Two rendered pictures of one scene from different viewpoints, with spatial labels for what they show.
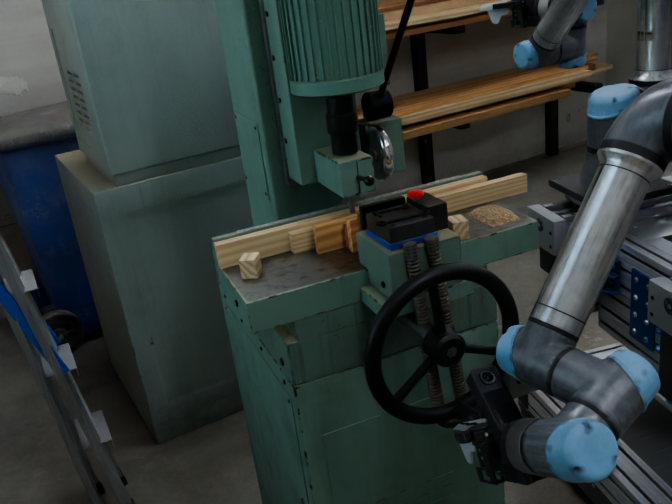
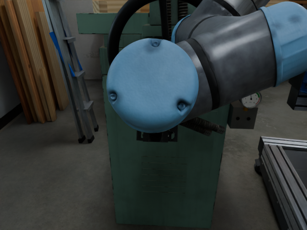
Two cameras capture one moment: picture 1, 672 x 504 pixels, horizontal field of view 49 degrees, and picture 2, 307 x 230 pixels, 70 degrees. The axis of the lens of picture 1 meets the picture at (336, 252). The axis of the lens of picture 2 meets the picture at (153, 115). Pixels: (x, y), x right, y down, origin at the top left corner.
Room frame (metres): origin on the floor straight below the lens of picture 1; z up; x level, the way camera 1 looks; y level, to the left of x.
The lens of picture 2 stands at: (0.56, -0.34, 0.90)
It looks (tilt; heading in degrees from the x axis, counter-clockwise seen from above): 25 degrees down; 23
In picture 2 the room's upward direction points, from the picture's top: straight up
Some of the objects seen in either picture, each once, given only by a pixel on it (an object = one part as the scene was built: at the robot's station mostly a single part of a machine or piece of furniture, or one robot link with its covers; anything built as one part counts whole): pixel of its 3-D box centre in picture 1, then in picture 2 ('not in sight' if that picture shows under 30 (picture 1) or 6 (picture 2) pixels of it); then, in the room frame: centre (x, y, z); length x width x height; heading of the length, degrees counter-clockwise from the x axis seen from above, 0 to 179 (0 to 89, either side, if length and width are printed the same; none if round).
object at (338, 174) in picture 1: (345, 172); not in sight; (1.41, -0.04, 1.03); 0.14 x 0.07 x 0.09; 20
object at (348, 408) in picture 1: (359, 428); (165, 129); (1.50, 0.00, 0.36); 0.58 x 0.45 x 0.71; 20
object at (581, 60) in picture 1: (567, 46); not in sight; (2.03, -0.69, 1.12); 0.11 x 0.08 x 0.11; 116
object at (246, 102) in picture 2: not in sight; (248, 99); (1.28, -0.36, 0.65); 0.06 x 0.04 x 0.08; 110
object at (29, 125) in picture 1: (71, 222); not in sight; (3.05, 1.11, 0.48); 0.64 x 0.54 x 0.97; 119
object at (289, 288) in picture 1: (390, 264); (174, 23); (1.30, -0.10, 0.87); 0.61 x 0.30 x 0.06; 110
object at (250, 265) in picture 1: (250, 265); (100, 7); (1.26, 0.16, 0.92); 0.04 x 0.03 x 0.04; 169
